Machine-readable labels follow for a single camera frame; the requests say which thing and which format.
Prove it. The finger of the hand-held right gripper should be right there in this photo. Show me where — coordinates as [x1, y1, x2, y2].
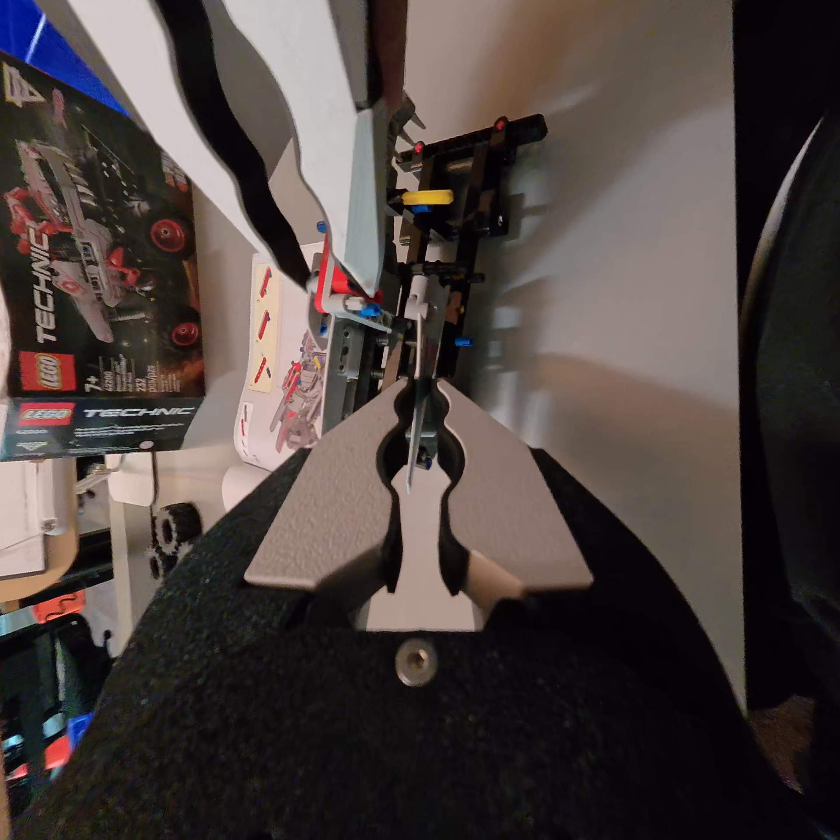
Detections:
[220, 0, 391, 299]
[66, 0, 315, 293]

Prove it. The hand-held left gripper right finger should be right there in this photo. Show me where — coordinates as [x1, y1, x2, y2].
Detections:
[430, 381, 595, 624]

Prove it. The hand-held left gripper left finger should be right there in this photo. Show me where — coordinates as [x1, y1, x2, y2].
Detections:
[244, 379, 413, 631]

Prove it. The grey brick toy truck model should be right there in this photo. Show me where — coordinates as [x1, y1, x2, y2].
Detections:
[308, 115, 549, 493]

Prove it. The blue plastic item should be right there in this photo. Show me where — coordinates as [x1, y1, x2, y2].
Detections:
[0, 0, 132, 116]

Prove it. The building instruction booklet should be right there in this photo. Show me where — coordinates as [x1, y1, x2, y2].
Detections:
[235, 252, 329, 473]

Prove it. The black toy set box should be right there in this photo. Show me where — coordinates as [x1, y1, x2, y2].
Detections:
[0, 52, 206, 462]

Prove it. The white plastic container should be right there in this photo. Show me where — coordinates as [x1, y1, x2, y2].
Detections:
[0, 459, 80, 581]

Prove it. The black office chair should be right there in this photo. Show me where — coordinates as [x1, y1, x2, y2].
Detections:
[734, 0, 840, 840]

